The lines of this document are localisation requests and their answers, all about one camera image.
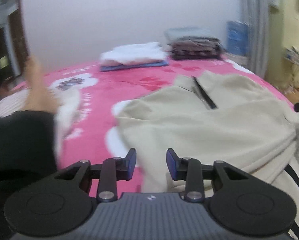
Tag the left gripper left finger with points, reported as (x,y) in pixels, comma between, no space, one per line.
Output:
(113,170)

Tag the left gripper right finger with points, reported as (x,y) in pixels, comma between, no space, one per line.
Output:
(189,170)

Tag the beige zip hoodie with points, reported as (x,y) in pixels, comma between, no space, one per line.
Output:
(250,128)

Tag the folding side table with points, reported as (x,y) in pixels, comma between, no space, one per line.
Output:
(291,62)

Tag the pink floral blanket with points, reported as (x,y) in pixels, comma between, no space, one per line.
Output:
(94,134)

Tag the person left leg black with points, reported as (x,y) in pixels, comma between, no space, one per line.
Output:
(26,140)

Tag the blue water jug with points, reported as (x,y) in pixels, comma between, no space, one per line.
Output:
(237,38)

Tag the folded purple cloth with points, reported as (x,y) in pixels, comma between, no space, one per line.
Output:
(123,67)

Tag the folded white towel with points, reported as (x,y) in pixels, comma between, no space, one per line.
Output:
(133,54)

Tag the folded grey brown blankets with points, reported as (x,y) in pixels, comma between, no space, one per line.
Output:
(192,43)

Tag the grey curtain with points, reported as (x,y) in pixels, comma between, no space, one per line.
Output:
(256,17)

